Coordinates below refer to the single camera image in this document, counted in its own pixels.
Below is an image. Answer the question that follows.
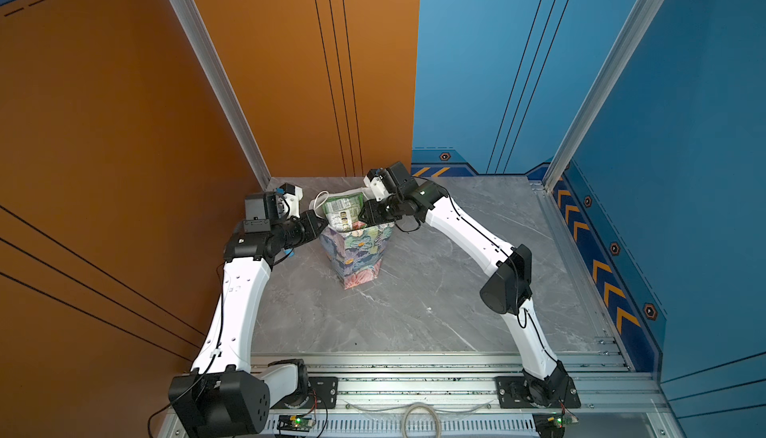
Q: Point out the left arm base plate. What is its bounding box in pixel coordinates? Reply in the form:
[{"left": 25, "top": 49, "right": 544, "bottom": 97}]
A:
[{"left": 274, "top": 376, "right": 339, "bottom": 411}]

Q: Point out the white cable loop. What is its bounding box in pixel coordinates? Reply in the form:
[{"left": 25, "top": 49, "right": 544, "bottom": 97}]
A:
[{"left": 343, "top": 400, "right": 498, "bottom": 438}]

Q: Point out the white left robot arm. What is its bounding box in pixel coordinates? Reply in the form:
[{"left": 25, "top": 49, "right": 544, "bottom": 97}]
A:
[{"left": 169, "top": 184, "right": 327, "bottom": 437}]

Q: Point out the floral paper gift bag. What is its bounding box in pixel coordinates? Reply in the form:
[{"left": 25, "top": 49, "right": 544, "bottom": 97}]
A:
[{"left": 310, "top": 188, "right": 394, "bottom": 290}]

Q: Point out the aluminium frame rail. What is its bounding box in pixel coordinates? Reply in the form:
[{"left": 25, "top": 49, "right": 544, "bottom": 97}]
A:
[{"left": 156, "top": 350, "right": 686, "bottom": 438}]

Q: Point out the right circuit board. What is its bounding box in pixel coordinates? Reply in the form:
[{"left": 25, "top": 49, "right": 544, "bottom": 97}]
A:
[{"left": 533, "top": 412, "right": 580, "bottom": 438}]

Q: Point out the green snack bag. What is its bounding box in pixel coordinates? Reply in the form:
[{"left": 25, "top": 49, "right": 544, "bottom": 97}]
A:
[{"left": 322, "top": 193, "right": 365, "bottom": 233}]

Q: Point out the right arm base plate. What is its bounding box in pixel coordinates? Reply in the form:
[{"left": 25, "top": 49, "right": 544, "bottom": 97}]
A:
[{"left": 494, "top": 375, "right": 582, "bottom": 409}]

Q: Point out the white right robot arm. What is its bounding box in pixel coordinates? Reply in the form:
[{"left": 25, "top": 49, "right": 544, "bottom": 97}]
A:
[{"left": 361, "top": 175, "right": 570, "bottom": 407}]

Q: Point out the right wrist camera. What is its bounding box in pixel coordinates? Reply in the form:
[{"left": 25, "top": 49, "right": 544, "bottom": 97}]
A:
[{"left": 362, "top": 168, "right": 396, "bottom": 203}]

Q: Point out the green circuit board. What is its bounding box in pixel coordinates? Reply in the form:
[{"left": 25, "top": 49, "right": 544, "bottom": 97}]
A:
[{"left": 275, "top": 415, "right": 317, "bottom": 437}]

